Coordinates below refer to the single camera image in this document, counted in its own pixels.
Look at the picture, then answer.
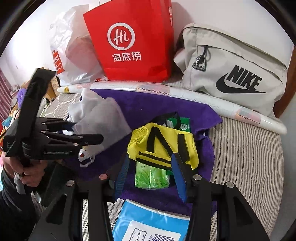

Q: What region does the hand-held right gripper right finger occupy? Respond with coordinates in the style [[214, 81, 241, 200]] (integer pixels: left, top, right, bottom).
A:
[[171, 154, 271, 241]]

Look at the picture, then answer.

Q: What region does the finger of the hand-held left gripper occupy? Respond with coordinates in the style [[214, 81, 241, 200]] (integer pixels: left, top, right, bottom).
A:
[[42, 131, 104, 149], [38, 117, 77, 131]]

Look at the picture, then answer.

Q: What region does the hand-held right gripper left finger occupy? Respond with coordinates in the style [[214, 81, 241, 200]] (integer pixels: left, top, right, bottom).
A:
[[28, 154, 130, 241]]

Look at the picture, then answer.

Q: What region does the light green wipes pack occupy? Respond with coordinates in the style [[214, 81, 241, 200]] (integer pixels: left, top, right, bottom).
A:
[[134, 161, 171, 190]]

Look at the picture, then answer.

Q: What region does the yellow mesh pouch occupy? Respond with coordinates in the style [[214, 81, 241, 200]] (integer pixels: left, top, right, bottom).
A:
[[127, 112, 200, 171]]

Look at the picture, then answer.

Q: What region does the blue tissue pack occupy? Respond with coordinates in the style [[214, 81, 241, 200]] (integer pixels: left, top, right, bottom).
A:
[[111, 198, 192, 241]]

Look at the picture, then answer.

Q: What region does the dark green snack packet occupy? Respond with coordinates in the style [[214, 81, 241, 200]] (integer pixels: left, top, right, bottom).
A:
[[165, 117, 190, 133]]

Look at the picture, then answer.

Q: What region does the person's left forearm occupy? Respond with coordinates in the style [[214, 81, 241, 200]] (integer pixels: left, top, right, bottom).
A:
[[0, 169, 35, 241]]

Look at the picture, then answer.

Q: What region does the person's left hand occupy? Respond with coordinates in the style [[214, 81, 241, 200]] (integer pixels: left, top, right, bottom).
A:
[[0, 153, 47, 187]]

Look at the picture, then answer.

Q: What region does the purple plush toy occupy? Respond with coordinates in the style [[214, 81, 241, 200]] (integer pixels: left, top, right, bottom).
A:
[[17, 89, 29, 109]]

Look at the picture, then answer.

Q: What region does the white printed sock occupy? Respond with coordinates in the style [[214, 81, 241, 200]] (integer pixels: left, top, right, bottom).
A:
[[77, 145, 96, 168]]

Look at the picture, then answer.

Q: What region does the red striped curtain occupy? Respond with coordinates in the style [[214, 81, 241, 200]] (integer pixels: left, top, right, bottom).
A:
[[0, 70, 13, 121]]

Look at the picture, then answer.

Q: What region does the brown patterned box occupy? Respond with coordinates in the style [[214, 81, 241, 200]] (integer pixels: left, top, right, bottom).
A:
[[50, 76, 61, 98]]

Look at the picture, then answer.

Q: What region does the striped mattress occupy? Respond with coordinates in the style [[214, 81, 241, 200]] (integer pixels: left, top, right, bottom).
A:
[[30, 93, 284, 241]]

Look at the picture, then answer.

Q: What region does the purple towel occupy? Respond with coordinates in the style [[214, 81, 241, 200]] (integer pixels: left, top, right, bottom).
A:
[[59, 88, 223, 215]]

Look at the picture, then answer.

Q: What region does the white plastic shopping bag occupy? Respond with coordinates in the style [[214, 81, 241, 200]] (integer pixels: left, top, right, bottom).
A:
[[50, 5, 109, 84]]

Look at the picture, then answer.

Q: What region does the rolled white patterned paper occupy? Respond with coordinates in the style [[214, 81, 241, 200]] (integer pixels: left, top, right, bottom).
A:
[[57, 80, 287, 135]]

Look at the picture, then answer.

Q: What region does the red paper bag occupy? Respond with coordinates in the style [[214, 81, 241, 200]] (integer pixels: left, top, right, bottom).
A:
[[83, 0, 174, 82]]

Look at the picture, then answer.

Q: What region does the grey waist bag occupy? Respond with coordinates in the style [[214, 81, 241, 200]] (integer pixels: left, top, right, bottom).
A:
[[173, 23, 289, 117]]

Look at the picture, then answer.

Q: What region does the wooden door frame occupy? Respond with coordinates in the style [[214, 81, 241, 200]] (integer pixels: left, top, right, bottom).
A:
[[273, 44, 296, 118]]

